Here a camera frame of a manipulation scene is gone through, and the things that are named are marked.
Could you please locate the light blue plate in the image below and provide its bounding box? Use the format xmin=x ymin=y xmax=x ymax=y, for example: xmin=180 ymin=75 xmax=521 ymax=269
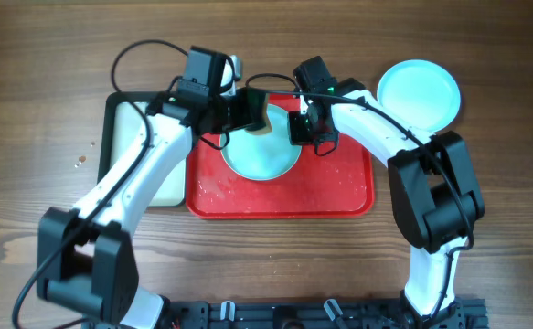
xmin=377 ymin=59 xmax=461 ymax=133

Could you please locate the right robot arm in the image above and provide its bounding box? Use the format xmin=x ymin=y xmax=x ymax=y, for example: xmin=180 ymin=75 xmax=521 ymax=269
xmin=290 ymin=77 xmax=485 ymax=324

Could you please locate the green yellow sponge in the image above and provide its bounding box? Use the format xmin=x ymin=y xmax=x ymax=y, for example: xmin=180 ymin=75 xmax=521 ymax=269
xmin=245 ymin=124 xmax=272 ymax=136

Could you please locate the pale green plate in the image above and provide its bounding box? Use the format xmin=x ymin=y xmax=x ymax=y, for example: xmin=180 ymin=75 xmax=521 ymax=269
xmin=219 ymin=104 xmax=302 ymax=181

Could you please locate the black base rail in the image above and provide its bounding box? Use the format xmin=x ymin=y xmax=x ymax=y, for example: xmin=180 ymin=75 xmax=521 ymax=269
xmin=81 ymin=297 xmax=490 ymax=329

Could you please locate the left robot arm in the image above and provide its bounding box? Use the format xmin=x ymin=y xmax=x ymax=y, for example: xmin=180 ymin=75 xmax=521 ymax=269
xmin=36 ymin=88 xmax=268 ymax=328

